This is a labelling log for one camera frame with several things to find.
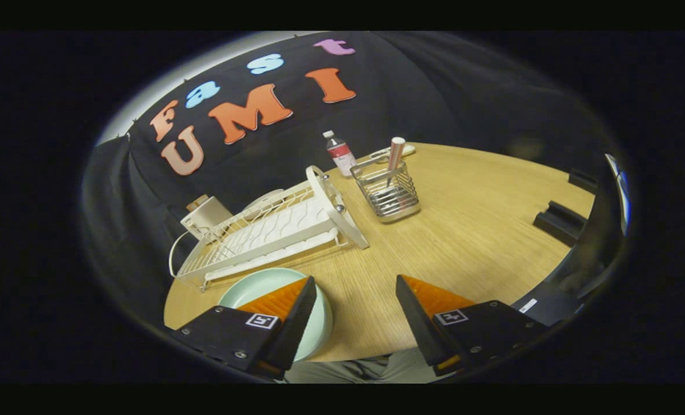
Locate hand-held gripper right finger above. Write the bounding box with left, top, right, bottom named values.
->
left=396, top=274, right=549, bottom=376

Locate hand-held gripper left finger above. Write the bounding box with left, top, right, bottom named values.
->
left=167, top=276, right=318, bottom=381

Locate light green plate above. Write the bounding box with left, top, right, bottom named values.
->
left=218, top=267, right=334, bottom=363

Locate white wire dish rack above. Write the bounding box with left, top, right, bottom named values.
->
left=168, top=165, right=370, bottom=292

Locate metal wire basket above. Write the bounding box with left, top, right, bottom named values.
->
left=350, top=156, right=421, bottom=224

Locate spoon with red checkered handle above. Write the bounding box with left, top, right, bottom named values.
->
left=384, top=137, right=406, bottom=191

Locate white oval plate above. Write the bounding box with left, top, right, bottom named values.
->
left=244, top=189, right=285, bottom=211

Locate white toaster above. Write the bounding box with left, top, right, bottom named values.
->
left=180, top=196, right=234, bottom=241

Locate black block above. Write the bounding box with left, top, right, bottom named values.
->
left=533, top=200, right=586, bottom=248
left=568, top=168, right=600, bottom=195

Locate white divided tray with beans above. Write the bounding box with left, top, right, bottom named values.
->
left=369, top=144, right=417, bottom=162

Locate clear bottle with red label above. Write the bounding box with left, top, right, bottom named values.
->
left=323, top=130, right=357, bottom=178

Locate black backdrop cloth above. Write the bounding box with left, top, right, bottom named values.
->
left=82, top=32, right=608, bottom=289

